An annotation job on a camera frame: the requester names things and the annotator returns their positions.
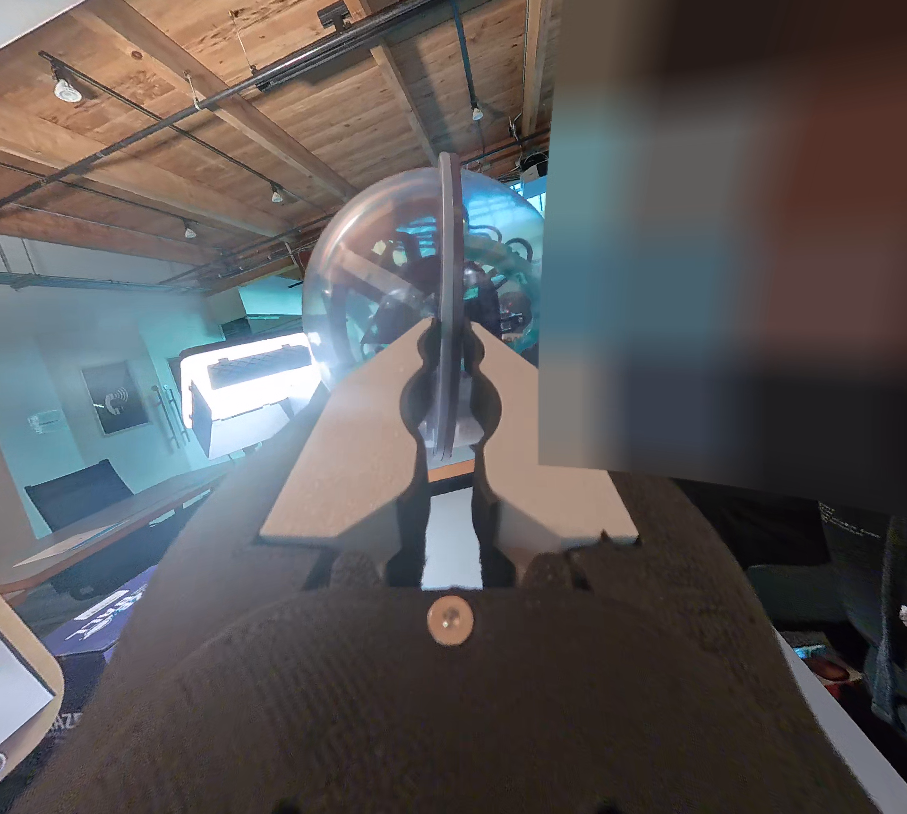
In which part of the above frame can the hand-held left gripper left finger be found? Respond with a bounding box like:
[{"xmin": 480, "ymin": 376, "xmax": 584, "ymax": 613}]
[{"xmin": 260, "ymin": 318, "xmax": 433, "ymax": 546}]

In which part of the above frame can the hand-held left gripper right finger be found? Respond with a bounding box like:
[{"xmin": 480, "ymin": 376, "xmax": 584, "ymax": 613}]
[{"xmin": 475, "ymin": 323, "xmax": 639, "ymax": 541}]

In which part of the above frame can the clear maze ball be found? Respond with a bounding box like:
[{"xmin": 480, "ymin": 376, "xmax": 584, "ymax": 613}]
[{"xmin": 302, "ymin": 153, "xmax": 547, "ymax": 461}]

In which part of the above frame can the maze ball box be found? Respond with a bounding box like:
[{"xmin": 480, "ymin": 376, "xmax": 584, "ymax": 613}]
[{"xmin": 43, "ymin": 566, "xmax": 157, "ymax": 659}]

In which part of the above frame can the bright whiteboard screen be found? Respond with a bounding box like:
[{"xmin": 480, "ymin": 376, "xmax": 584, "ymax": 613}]
[{"xmin": 178, "ymin": 333, "xmax": 320, "ymax": 458}]

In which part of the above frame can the long office table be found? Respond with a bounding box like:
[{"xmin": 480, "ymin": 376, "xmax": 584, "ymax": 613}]
[{"xmin": 0, "ymin": 467, "xmax": 235, "ymax": 595}]

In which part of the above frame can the person's black clothing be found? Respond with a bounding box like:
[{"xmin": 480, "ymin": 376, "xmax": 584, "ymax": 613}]
[{"xmin": 815, "ymin": 503, "xmax": 907, "ymax": 730}]

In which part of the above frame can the instruction sheet board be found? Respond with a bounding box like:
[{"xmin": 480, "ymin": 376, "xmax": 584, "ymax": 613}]
[{"xmin": 0, "ymin": 595, "xmax": 65, "ymax": 772}]

